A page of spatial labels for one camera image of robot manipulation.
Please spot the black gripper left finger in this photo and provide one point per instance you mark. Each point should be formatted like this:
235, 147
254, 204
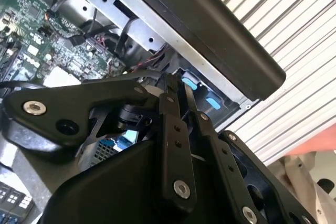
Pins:
68, 98

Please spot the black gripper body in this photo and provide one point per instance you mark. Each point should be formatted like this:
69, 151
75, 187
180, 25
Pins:
113, 190

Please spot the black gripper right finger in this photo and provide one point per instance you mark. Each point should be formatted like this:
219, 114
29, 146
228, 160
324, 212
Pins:
228, 171

